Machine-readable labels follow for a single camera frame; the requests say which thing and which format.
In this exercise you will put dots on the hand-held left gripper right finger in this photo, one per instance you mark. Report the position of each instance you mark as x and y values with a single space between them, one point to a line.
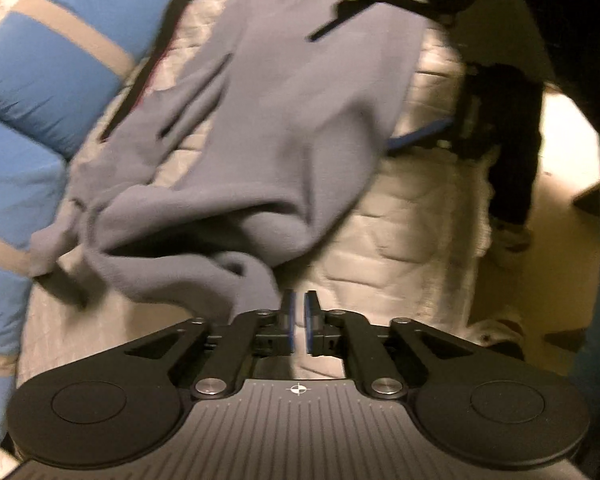
310 322

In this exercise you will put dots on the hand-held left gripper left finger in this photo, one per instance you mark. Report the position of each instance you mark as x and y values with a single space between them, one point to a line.
290 322

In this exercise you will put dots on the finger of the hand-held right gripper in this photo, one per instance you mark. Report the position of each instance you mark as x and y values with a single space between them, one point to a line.
352 4

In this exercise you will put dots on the grey-blue pants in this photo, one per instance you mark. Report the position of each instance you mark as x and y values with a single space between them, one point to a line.
280 135

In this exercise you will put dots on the white quilted bedspread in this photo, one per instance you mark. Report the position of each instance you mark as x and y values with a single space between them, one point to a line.
405 240

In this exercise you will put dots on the blue strip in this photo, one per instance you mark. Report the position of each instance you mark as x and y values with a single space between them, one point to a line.
420 135

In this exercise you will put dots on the person's leg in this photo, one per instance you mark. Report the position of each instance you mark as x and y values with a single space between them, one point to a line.
510 150

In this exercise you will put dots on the white sneaker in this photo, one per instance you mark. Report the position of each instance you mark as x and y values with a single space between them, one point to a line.
510 240
500 335

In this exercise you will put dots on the blue pillow with grey stripes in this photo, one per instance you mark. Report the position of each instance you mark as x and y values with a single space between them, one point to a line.
45 85
5 190

